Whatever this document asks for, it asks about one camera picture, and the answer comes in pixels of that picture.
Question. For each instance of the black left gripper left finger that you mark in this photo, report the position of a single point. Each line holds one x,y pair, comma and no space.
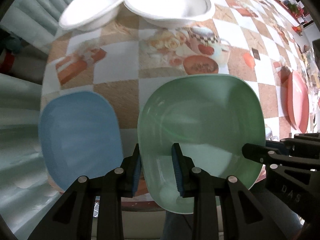
71,217

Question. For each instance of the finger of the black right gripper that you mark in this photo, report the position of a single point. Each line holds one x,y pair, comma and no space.
308,142
268,156

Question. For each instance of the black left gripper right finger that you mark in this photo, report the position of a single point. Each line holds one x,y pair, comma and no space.
243,217

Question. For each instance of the pink square plate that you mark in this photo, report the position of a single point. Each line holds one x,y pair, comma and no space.
297,102

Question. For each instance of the green square plate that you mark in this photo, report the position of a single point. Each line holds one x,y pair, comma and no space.
211,117

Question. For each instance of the blue square plate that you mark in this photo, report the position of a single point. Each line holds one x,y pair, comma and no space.
80,136

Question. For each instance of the teal window curtain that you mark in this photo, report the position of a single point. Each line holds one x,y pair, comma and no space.
28,28

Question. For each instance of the checkered patterned tablecloth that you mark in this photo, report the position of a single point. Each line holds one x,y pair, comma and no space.
128,59

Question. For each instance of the green potted plant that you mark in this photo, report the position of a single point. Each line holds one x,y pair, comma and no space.
295,9

